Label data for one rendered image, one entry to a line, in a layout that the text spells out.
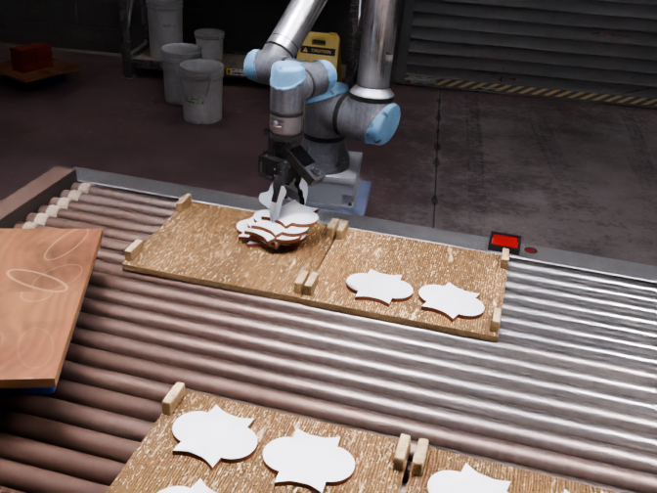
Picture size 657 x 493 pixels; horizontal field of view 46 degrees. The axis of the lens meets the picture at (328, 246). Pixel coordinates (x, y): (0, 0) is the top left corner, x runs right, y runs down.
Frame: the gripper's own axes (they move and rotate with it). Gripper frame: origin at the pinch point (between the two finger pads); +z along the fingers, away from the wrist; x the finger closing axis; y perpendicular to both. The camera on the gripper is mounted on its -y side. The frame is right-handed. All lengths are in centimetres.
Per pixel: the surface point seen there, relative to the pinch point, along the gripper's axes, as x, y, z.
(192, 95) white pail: -221, 257, 80
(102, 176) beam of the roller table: 5, 63, 8
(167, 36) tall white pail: -283, 345, 68
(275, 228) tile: 7.3, -1.5, 0.7
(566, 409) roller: 15, -76, 8
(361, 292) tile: 11.5, -28.6, 4.9
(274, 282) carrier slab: 19.0, -11.0, 6.0
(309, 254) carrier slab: 4.2, -9.3, 6.0
